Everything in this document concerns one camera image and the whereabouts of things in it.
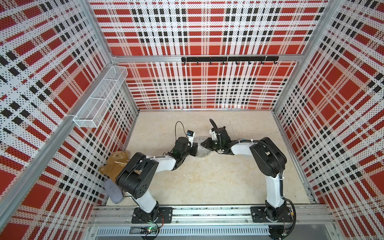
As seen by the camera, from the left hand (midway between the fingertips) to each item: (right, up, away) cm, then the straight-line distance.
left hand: (198, 143), depth 94 cm
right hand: (+3, -1, +2) cm, 4 cm away
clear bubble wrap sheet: (+3, -6, +1) cm, 7 cm away
